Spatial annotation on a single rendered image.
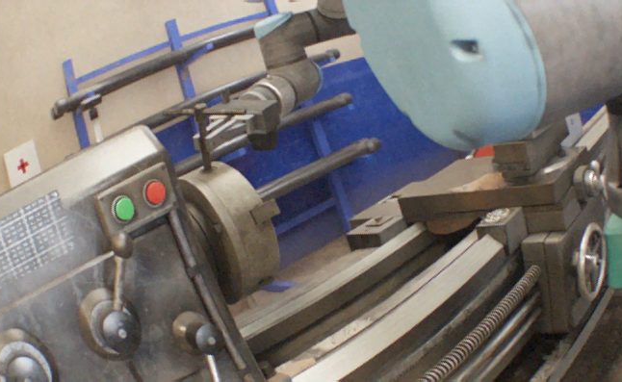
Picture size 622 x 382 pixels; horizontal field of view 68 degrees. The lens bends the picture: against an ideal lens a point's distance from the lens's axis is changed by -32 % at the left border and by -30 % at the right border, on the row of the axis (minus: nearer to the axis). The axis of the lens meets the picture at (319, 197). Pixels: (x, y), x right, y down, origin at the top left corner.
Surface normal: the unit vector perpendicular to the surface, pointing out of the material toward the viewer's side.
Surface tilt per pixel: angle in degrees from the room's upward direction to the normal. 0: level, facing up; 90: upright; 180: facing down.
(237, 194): 57
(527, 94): 128
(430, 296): 36
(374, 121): 90
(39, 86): 90
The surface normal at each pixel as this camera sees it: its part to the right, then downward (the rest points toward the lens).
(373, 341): 0.10, -0.79
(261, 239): 0.65, 0.04
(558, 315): -0.71, 0.37
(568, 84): 0.35, 0.65
